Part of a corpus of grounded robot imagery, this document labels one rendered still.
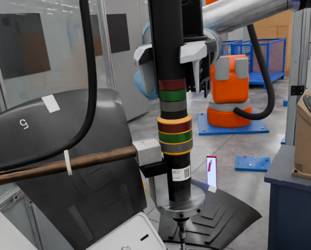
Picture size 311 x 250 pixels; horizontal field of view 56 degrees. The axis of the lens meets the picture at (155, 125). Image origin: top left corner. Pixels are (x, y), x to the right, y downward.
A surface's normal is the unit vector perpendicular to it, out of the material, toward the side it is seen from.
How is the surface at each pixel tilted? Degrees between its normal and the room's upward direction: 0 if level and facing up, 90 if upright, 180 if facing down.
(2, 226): 50
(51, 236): 90
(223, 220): 16
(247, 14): 114
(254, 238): 0
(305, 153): 90
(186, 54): 42
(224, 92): 90
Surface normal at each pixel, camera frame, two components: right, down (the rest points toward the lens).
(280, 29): -0.56, 0.31
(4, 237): 0.68, -0.59
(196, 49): 0.40, -0.58
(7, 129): 0.26, -0.43
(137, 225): 0.00, -0.40
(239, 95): -0.11, 0.33
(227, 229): 0.18, -0.96
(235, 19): 0.04, 0.68
